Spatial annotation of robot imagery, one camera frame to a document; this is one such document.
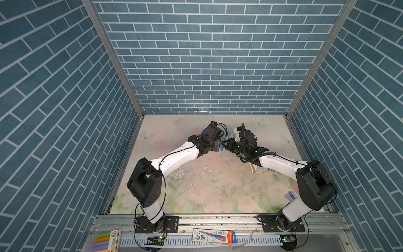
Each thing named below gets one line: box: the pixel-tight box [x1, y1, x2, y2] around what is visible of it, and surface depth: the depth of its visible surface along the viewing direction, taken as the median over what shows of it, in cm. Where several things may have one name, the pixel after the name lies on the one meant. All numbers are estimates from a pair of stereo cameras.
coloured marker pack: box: [93, 228, 123, 252], surface depth 69 cm
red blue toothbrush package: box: [192, 227, 238, 244], surface depth 71 cm
